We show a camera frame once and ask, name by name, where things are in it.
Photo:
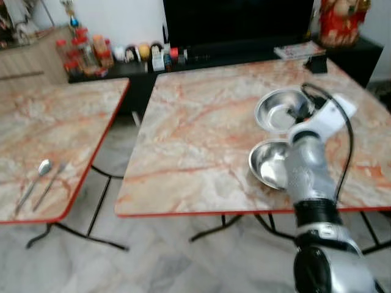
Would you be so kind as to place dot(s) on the steel bowl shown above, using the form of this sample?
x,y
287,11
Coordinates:
x,y
266,165
275,113

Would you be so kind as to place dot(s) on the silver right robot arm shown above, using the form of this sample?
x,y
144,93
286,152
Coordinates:
x,y
308,177

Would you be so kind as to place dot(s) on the small black box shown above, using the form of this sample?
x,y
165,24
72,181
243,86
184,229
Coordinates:
x,y
316,65

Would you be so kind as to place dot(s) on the flat printed magazine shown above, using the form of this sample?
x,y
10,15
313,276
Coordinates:
x,y
298,50

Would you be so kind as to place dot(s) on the red gold statue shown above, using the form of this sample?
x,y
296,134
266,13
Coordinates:
x,y
341,21

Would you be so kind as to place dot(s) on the orange marble folding table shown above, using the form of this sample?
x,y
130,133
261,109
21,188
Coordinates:
x,y
201,122
61,122

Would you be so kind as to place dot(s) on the black television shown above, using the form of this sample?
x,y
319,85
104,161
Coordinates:
x,y
238,21

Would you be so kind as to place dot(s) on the small white box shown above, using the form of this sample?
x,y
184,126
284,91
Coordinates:
x,y
159,61

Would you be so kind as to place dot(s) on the black round doll figurine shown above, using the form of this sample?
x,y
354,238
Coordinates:
x,y
157,47

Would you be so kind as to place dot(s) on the black TV console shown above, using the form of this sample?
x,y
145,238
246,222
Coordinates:
x,y
140,85

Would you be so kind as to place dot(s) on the yellow round doll figurine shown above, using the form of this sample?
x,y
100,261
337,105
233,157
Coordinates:
x,y
144,51

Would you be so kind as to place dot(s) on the black haired doll figurine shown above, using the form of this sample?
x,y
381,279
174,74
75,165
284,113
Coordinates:
x,y
131,53

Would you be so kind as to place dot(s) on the white round doll figurine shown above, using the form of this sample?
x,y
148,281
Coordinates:
x,y
119,54

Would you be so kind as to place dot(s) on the small red lid jar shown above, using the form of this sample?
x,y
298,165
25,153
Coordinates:
x,y
73,67
108,54

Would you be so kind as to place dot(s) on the orange lid jar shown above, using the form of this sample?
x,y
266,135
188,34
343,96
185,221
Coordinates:
x,y
99,46

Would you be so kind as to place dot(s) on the big red lid jar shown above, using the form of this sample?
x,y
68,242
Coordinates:
x,y
85,52

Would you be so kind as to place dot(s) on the slim red lid jar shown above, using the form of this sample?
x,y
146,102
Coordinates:
x,y
62,50

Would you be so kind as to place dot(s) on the gold trophy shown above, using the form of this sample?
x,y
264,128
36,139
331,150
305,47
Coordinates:
x,y
73,15

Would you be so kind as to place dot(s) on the steel fork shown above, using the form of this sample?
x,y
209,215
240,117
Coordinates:
x,y
52,183

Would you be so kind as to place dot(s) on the light wooden drawer cabinet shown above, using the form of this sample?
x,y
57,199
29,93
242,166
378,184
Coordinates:
x,y
30,61

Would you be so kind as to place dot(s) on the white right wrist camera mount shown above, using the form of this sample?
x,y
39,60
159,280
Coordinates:
x,y
333,116

